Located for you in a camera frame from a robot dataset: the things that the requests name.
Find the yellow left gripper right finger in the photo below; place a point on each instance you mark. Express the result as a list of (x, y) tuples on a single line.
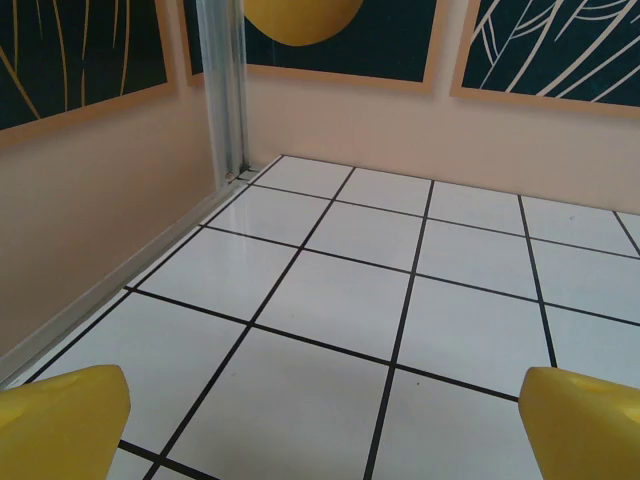
[(585, 430)]

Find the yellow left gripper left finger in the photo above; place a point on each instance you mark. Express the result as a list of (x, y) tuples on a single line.
[(55, 425)]

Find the aluminium side rail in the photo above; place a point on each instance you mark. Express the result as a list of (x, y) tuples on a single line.
[(125, 277)]

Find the aluminium corner post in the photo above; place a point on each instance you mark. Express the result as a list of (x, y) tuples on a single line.
[(222, 75)]

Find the yellow oval wall panel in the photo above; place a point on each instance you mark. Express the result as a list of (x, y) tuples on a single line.
[(350, 40)]

